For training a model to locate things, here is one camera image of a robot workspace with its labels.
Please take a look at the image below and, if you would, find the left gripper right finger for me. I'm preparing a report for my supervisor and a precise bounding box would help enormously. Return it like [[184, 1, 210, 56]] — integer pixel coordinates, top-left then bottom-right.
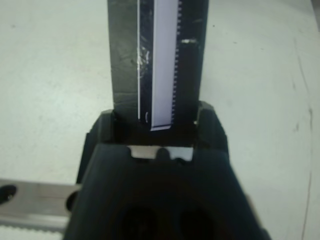
[[194, 100, 229, 157]]

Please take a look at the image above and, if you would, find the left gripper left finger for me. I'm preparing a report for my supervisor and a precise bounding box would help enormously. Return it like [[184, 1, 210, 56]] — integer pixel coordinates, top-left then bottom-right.
[[75, 109, 119, 185]]

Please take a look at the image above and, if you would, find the black box lid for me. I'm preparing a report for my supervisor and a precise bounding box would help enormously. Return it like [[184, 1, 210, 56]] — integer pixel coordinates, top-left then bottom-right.
[[107, 0, 209, 147]]

